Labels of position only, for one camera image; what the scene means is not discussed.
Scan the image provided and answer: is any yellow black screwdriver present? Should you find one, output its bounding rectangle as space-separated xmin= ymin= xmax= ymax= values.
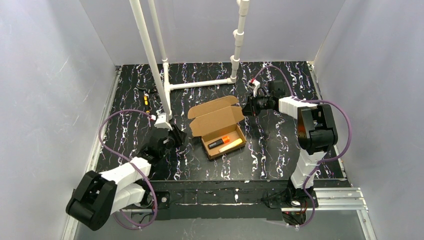
xmin=143 ymin=94 xmax=150 ymax=107

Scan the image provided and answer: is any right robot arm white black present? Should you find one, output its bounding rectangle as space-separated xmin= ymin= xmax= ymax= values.
xmin=242 ymin=79 xmax=338 ymax=189

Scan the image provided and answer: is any black small tool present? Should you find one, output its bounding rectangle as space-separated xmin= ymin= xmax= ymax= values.
xmin=135 ymin=86 xmax=158 ymax=94

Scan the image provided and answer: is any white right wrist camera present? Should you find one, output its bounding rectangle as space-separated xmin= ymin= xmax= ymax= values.
xmin=247 ymin=78 xmax=261 ymax=97

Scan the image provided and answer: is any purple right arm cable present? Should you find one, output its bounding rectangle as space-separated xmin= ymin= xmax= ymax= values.
xmin=251 ymin=65 xmax=353 ymax=229

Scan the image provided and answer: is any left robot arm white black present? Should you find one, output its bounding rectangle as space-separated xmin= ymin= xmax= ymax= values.
xmin=65 ymin=123 xmax=187 ymax=231

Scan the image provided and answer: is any white PVC pipe frame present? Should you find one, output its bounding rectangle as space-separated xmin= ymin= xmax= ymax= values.
xmin=129 ymin=0 xmax=249 ymax=123

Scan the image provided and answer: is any white yellow marker pen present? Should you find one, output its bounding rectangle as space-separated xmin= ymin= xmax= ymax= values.
xmin=219 ymin=138 xmax=243 ymax=153

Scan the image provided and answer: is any orange black highlighter pen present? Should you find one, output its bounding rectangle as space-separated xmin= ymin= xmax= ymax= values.
xmin=207 ymin=136 xmax=230 ymax=150

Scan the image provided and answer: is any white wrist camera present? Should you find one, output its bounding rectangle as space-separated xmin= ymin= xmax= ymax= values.
xmin=247 ymin=78 xmax=261 ymax=97
xmin=154 ymin=112 xmax=173 ymax=131

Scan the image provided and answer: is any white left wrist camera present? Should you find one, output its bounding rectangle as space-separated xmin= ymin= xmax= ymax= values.
xmin=154 ymin=112 xmax=173 ymax=131

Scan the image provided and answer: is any aluminium front rail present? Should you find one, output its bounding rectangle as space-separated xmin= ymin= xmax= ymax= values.
xmin=63 ymin=180 xmax=377 ymax=240

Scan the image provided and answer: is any brown cardboard box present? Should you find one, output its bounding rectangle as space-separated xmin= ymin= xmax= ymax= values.
xmin=187 ymin=95 xmax=247 ymax=160

